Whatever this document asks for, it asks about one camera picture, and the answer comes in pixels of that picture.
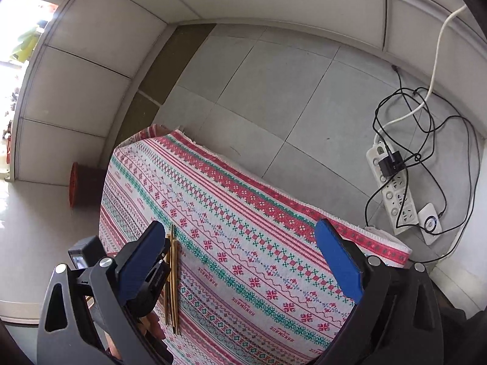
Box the white device with round button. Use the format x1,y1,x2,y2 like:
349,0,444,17
417,203,444,246

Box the white power strip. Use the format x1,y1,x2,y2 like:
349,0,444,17
366,141,419,236

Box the pile of bamboo chopsticks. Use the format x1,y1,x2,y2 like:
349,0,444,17
163,224,183,336

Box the person's left hand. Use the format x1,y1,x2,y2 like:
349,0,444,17
137,310,166,350

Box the yellow green bag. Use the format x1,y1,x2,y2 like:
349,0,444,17
8,23,42,63

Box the black plug adapter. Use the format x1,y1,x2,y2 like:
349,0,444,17
378,151,406,179

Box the black cables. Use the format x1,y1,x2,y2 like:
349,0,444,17
364,64,482,263

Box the black chopstick with gold band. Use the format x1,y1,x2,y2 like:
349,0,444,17
164,236,170,325

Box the brown trash bin red liner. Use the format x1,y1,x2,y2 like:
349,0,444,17
68,162,109,210

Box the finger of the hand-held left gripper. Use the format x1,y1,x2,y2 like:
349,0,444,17
133,245,172,318

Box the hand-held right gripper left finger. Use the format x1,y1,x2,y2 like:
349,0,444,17
36,220,172,365

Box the white power cable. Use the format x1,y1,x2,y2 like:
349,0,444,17
375,4,468,145

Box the patterned red green tablecloth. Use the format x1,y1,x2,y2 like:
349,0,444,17
100,123,413,365

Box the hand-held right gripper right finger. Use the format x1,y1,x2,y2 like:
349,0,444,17
315,218,444,365

